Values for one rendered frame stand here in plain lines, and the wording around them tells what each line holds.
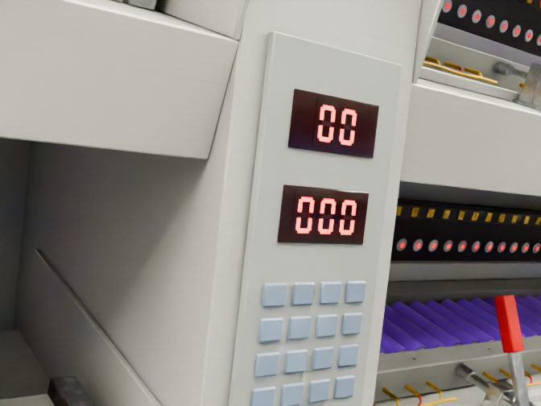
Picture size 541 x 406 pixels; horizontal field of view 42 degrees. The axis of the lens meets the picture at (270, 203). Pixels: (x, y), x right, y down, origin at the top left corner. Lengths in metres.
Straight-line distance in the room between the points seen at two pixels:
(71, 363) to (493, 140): 0.24
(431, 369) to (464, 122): 0.18
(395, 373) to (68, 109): 0.28
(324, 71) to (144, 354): 0.14
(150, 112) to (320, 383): 0.13
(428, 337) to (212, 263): 0.29
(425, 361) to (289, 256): 0.22
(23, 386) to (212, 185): 0.17
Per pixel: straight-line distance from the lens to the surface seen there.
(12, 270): 0.44
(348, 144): 0.28
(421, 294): 0.59
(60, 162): 0.39
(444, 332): 0.54
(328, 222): 0.28
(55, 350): 0.38
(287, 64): 0.27
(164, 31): 0.24
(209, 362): 0.27
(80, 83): 0.23
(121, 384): 0.32
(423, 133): 0.33
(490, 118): 0.37
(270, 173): 0.26
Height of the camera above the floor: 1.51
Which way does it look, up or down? 3 degrees down
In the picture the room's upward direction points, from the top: 6 degrees clockwise
